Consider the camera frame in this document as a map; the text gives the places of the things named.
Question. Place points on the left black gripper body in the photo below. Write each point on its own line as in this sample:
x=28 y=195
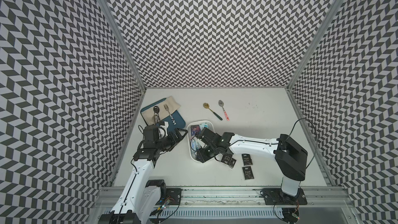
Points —
x=167 y=142

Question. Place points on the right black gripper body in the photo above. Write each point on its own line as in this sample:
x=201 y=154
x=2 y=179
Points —
x=207 y=152

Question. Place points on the clear light blue tissue pack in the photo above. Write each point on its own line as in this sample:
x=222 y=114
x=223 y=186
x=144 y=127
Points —
x=194 y=145

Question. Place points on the teal tissue pack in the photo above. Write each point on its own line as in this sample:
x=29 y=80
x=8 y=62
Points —
x=203 y=125

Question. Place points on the cartoon dark blue tissue pack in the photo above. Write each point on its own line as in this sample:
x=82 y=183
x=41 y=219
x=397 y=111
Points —
x=195 y=129

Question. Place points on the white plastic storage box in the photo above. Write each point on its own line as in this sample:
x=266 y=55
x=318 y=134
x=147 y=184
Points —
x=194 y=155

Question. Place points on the small black sachet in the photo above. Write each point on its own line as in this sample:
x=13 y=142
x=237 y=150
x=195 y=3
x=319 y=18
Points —
x=232 y=163

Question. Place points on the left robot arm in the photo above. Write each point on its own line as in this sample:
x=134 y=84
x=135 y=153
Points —
x=140 y=194

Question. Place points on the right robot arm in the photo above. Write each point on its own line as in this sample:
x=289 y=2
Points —
x=290 y=156

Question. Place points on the teal rectangular tray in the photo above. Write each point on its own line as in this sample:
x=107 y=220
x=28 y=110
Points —
x=147 y=114

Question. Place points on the black spoon on tray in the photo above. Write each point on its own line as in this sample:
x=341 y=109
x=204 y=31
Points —
x=156 y=116

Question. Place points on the beige cloth napkin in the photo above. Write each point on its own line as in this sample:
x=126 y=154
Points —
x=170 y=101

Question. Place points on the gold spoon green handle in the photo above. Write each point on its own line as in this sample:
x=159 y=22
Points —
x=206 y=106

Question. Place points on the silver spoon pink handle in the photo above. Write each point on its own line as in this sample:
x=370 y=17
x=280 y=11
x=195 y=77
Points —
x=221 y=104

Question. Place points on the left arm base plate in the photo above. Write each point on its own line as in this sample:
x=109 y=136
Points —
x=173 y=194

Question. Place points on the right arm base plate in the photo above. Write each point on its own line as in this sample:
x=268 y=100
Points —
x=275 y=196

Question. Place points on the aluminium front rail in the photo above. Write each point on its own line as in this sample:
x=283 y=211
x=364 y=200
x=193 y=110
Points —
x=235 y=196

